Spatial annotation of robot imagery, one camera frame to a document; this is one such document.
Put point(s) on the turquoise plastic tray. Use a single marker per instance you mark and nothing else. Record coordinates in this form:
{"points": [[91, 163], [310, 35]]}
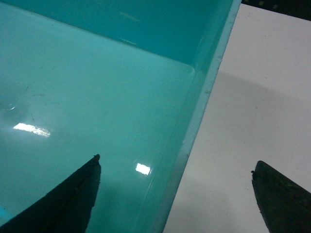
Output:
{"points": [[126, 79]]}

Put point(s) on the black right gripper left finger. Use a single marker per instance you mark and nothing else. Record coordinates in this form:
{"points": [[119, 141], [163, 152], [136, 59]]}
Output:
{"points": [[66, 208]]}

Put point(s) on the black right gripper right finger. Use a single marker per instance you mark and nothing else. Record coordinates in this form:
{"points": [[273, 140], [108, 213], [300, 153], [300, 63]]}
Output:
{"points": [[284, 205]]}

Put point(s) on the black perforated panel right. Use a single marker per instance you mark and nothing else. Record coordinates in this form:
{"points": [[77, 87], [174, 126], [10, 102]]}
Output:
{"points": [[295, 8]]}

